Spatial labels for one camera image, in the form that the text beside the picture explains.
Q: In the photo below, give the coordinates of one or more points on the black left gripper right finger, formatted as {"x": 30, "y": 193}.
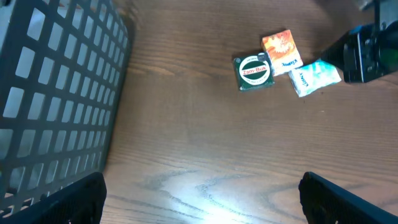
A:
{"x": 325, "y": 202}

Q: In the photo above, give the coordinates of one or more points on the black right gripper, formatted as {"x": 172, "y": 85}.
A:
{"x": 364, "y": 54}

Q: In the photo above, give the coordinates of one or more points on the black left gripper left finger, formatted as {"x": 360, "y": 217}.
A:
{"x": 81, "y": 202}

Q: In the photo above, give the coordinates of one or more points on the small teal tissue pack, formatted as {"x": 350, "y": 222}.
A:
{"x": 310, "y": 78}

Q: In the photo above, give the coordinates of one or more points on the orange small tissue pack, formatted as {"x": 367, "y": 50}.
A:
{"x": 283, "y": 52}

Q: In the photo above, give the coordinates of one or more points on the dark green round-label box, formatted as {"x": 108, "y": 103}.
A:
{"x": 253, "y": 71}

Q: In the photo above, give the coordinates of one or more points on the grey plastic shopping basket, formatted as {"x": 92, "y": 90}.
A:
{"x": 63, "y": 65}

